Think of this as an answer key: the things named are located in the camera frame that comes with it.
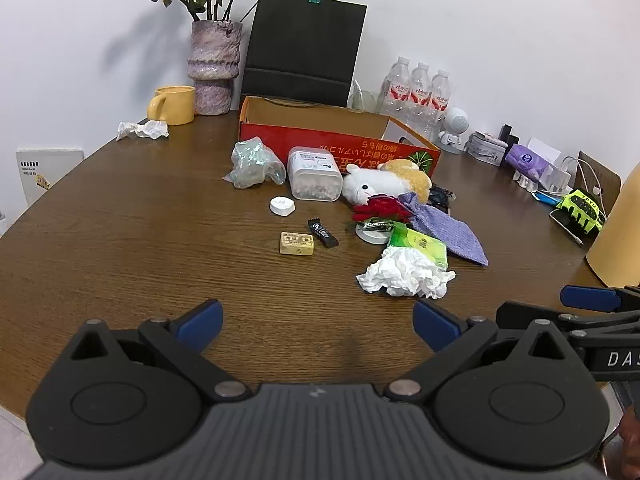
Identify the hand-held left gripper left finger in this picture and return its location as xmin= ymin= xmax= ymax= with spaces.
xmin=71 ymin=299 xmax=251 ymax=404

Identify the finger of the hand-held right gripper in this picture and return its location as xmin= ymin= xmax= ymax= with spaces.
xmin=561 ymin=284 xmax=640 ymax=313
xmin=496 ymin=301 xmax=640 ymax=335

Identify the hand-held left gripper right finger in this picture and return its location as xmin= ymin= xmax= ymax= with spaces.
xmin=384 ymin=299 xmax=576 ymax=404

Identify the purple cloth pouch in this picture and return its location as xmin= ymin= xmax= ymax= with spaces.
xmin=400 ymin=191 xmax=490 ymax=267

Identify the iridescent plastic bag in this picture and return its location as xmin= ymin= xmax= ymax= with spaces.
xmin=222 ymin=137 xmax=287 ymax=190

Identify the clear cotton swab box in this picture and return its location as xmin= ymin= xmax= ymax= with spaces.
xmin=286 ymin=146 xmax=345 ymax=203

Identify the orange cardboard box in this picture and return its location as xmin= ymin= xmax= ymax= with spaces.
xmin=238 ymin=96 xmax=442 ymax=182

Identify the person's right hand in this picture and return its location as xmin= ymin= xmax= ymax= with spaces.
xmin=602 ymin=402 xmax=640 ymax=480

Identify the large crumpled white tissue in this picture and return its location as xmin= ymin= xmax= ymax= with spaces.
xmin=355 ymin=247 xmax=457 ymax=299

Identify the beige rounded object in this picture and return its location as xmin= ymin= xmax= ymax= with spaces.
xmin=585 ymin=162 xmax=640 ymax=289

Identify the smartphone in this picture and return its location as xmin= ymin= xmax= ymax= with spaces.
xmin=549 ymin=208 xmax=585 ymax=247

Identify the green tissue packet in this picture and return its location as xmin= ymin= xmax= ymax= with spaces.
xmin=386 ymin=223 xmax=450 ymax=269

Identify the neon yellow glove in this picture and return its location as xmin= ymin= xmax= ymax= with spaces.
xmin=556 ymin=189 xmax=605 ymax=235

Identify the small yellow box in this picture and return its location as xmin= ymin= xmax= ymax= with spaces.
xmin=278 ymin=231 xmax=316 ymax=256

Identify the brown board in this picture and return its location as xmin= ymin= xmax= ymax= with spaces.
xmin=577 ymin=150 xmax=622 ymax=216

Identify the small black gadget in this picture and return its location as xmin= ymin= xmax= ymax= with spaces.
xmin=427 ymin=186 xmax=455 ymax=214

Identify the white charger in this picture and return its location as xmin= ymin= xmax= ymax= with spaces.
xmin=540 ymin=156 xmax=581 ymax=192

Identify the red fabric rose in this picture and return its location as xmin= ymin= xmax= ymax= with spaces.
xmin=351 ymin=195 xmax=414 ymax=225

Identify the black candy wrapper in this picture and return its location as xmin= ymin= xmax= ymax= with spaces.
xmin=306 ymin=218 xmax=341 ymax=249

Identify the purple wipes pack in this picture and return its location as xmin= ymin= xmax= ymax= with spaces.
xmin=504 ymin=143 xmax=554 ymax=181

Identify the white and yellow plush toy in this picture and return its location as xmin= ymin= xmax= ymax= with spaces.
xmin=341 ymin=158 xmax=434 ymax=206

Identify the grey tin box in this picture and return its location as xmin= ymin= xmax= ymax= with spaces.
xmin=465 ymin=131 xmax=507 ymax=167

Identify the small crumpled white tissue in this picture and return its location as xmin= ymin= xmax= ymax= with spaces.
xmin=116 ymin=119 xmax=170 ymax=142

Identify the white robot figurine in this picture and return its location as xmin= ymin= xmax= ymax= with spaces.
xmin=437 ymin=106 xmax=470 ymax=155

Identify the white book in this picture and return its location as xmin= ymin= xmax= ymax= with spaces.
xmin=15 ymin=148 xmax=84 ymax=207

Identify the yellow mug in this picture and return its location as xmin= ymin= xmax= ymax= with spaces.
xmin=146 ymin=85 xmax=196 ymax=126

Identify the clear water bottle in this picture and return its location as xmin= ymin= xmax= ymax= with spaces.
xmin=378 ymin=56 xmax=414 ymax=122
xmin=407 ymin=62 xmax=432 ymax=129
xmin=425 ymin=69 xmax=451 ymax=137

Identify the clear glass cup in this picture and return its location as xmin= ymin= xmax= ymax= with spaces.
xmin=350 ymin=79 xmax=379 ymax=113

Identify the purple textured vase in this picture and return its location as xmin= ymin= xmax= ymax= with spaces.
xmin=187 ymin=20 xmax=244 ymax=116

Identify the black paper bag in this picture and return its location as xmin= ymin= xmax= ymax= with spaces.
xmin=241 ymin=0 xmax=369 ymax=109

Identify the white cable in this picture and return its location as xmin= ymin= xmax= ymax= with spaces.
xmin=562 ymin=156 xmax=610 ymax=217

